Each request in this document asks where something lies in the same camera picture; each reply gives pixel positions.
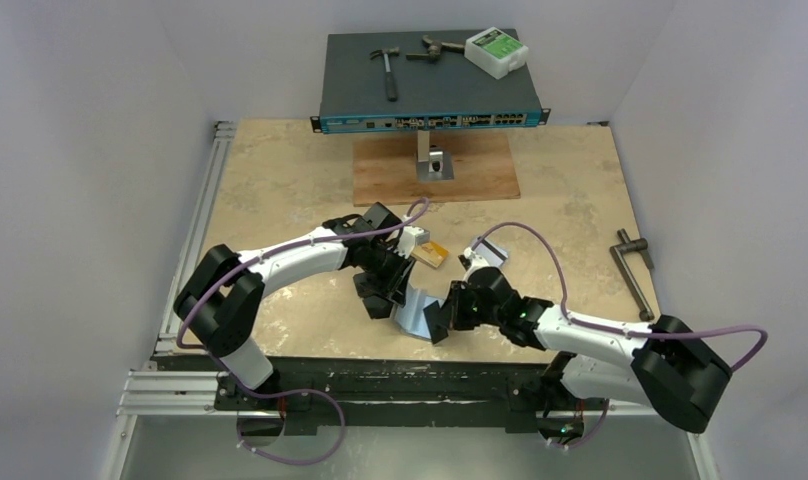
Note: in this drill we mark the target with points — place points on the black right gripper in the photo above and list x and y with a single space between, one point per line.
457 304

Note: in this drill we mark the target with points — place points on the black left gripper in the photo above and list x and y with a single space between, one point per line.
399 276

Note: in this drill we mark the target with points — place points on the black credit card stack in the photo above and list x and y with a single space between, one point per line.
380 295

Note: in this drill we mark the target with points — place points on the grey card holder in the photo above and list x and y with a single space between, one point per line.
410 317

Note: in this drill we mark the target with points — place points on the orange credit card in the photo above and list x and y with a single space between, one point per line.
431 254

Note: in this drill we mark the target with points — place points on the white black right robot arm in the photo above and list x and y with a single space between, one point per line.
658 365

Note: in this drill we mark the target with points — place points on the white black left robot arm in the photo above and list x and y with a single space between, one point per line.
221 298

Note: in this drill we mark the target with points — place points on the silver white credit card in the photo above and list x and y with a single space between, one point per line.
490 252

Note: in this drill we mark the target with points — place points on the brown wooden board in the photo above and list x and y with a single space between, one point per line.
399 168

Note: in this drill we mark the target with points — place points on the grey metal stand base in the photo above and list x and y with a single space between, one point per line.
433 164

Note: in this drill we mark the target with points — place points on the small hammer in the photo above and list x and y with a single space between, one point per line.
390 85

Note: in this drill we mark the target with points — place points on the dark metal clamp tool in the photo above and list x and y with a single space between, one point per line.
434 50

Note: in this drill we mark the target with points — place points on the white green plastic box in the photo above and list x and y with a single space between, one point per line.
496 52

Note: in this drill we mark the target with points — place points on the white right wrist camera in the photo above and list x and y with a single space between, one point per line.
471 261

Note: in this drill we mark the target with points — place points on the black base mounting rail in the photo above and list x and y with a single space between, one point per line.
403 393

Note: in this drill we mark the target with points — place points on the blue network switch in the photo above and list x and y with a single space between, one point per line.
452 94

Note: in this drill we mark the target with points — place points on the metal crank handle tool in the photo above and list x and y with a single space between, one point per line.
626 245

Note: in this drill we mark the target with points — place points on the aluminium frame rail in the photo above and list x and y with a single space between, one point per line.
150 390

